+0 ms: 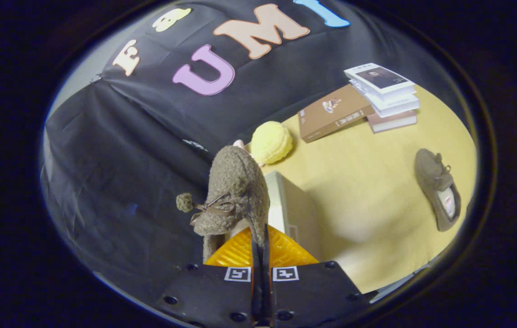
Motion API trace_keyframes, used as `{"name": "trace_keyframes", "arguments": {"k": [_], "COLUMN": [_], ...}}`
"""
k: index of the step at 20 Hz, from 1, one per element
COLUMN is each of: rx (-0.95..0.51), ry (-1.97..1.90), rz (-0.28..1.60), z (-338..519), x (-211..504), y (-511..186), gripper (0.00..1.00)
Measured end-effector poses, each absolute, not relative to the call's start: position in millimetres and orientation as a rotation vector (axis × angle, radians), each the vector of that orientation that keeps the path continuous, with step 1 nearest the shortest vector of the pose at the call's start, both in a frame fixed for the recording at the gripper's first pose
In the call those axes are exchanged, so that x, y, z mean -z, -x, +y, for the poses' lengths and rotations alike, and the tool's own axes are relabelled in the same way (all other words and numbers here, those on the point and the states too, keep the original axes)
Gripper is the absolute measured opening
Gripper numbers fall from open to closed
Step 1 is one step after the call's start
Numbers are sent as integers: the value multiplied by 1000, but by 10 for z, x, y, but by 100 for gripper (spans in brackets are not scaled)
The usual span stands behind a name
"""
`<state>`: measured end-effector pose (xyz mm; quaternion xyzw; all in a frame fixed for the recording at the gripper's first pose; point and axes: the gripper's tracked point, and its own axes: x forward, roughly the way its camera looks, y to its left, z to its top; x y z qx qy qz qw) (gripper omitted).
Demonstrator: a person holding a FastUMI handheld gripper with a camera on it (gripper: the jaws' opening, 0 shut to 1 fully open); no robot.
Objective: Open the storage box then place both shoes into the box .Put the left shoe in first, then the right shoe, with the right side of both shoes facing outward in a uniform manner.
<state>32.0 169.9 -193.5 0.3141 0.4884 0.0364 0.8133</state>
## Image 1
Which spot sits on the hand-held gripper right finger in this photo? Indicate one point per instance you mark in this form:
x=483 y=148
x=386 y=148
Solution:
x=313 y=294

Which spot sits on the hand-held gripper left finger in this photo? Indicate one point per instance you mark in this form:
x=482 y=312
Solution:
x=213 y=296

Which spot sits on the beige storage box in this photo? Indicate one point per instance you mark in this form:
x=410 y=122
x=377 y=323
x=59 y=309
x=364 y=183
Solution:
x=299 y=214

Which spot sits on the brown fuzzy shoe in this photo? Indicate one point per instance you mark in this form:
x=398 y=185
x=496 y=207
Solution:
x=236 y=182
x=434 y=182

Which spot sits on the small pink object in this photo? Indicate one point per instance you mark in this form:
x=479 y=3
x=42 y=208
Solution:
x=239 y=144

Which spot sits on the yellow round plush cushion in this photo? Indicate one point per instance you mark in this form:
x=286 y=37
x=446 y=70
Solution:
x=271 y=142

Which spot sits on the black backdrop cloth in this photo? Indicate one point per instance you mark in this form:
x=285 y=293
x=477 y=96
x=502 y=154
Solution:
x=149 y=136

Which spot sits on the brown cover book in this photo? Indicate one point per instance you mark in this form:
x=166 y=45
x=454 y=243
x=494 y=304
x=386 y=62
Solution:
x=331 y=114

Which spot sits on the reddish brown book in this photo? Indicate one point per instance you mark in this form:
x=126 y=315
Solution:
x=393 y=122

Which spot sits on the white book with dark portrait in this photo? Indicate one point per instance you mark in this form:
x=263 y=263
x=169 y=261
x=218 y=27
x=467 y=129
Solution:
x=379 y=78

